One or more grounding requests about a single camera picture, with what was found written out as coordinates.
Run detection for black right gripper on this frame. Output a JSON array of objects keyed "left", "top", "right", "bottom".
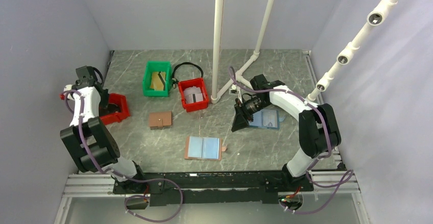
[{"left": 231, "top": 96, "right": 270, "bottom": 132}]

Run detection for blue card holder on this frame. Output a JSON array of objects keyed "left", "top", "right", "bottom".
[{"left": 249, "top": 109, "right": 285, "bottom": 130}]

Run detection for tan card holder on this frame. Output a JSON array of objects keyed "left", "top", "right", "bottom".
[
  {"left": 148, "top": 111, "right": 173, "bottom": 130},
  {"left": 184, "top": 136, "right": 227, "bottom": 161}
]

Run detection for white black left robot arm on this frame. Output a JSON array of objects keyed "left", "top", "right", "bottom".
[{"left": 60, "top": 66, "right": 147, "bottom": 193}]

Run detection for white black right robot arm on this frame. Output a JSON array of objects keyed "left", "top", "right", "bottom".
[{"left": 231, "top": 74, "right": 342, "bottom": 191}]

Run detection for white cards in red bin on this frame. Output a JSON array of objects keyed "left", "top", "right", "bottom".
[{"left": 183, "top": 86, "right": 204, "bottom": 104}]

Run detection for yellow cards in green bin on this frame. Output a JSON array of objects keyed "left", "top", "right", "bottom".
[{"left": 150, "top": 71, "right": 166, "bottom": 91}]

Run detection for tan closed card holder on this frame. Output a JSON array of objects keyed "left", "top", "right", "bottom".
[{"left": 148, "top": 111, "right": 173, "bottom": 130}]

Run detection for black item in red bin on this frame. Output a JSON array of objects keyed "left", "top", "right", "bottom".
[{"left": 106, "top": 103, "right": 121, "bottom": 114}]

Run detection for large red bin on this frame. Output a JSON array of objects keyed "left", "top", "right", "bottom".
[{"left": 99, "top": 93, "right": 131, "bottom": 125}]

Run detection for small red bin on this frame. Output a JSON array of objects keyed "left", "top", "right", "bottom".
[{"left": 178, "top": 78, "right": 209, "bottom": 112}]

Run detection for green bin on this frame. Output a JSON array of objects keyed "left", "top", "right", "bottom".
[{"left": 142, "top": 61, "right": 172, "bottom": 97}]

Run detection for white PVC pipe frame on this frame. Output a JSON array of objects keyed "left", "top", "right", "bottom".
[{"left": 211, "top": 0, "right": 275, "bottom": 104}]

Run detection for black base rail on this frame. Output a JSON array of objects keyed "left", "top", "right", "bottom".
[{"left": 113, "top": 170, "right": 314, "bottom": 207}]

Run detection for black cable loop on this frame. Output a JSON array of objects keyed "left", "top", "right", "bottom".
[{"left": 171, "top": 62, "right": 204, "bottom": 88}]

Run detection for white PVC camera pole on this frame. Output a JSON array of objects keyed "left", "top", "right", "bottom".
[{"left": 306, "top": 0, "right": 398, "bottom": 102}]

